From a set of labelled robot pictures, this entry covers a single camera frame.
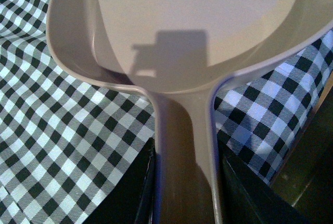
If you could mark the black white checkered tablecloth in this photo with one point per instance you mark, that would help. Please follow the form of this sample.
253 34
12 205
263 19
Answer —
66 144

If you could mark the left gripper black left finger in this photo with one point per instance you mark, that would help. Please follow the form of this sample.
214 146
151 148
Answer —
131 199

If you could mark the beige plastic dustpan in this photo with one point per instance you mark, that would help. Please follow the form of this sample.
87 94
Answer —
178 54

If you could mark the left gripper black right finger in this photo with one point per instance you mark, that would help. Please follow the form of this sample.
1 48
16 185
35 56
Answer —
248 198

